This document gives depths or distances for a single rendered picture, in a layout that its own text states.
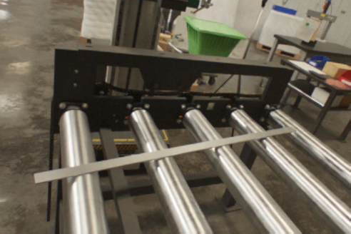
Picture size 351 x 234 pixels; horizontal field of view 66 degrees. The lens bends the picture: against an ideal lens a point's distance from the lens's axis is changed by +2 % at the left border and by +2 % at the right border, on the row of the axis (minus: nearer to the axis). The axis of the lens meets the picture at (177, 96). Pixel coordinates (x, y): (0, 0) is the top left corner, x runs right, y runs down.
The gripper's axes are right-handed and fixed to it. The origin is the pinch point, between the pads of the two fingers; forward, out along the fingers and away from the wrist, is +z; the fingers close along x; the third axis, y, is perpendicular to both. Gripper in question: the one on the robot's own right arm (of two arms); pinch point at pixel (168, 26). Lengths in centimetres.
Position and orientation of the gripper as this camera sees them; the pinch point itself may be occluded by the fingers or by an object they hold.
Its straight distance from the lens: 134.5
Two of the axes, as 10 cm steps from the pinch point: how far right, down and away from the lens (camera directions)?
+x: -9.0, -0.2, -4.3
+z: -2.3, 8.7, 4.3
